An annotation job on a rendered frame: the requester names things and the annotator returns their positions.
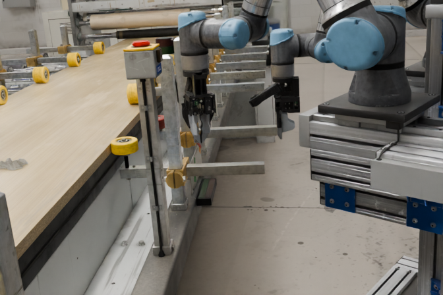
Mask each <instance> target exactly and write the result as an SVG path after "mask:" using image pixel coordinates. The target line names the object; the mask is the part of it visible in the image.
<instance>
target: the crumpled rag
mask: <svg viewBox="0 0 443 295"><path fill-rule="evenodd" d="M25 164H28V162H27V161H26V160H25V159H22V158H19V159H17V160H14V161H13V160H12V159H11V158H7V159H6V161H5V162H4V161H0V169H4V168H5V169H8V170H12V171H13V170H17V169H21V168H23V165H25Z"/></svg>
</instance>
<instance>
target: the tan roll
mask: <svg viewBox="0 0 443 295"><path fill-rule="evenodd" d="M187 12H190V9H175V10H164V11H143V12H132V13H112V14H92V15H91V16H90V20H87V21H79V24H80V26H84V25H90V26H91V29H92V30H112V29H123V28H144V27H156V26H177V25H178V16H179V15H180V14H181V13H187ZM205 14H206V18H214V14H215V13H205Z"/></svg>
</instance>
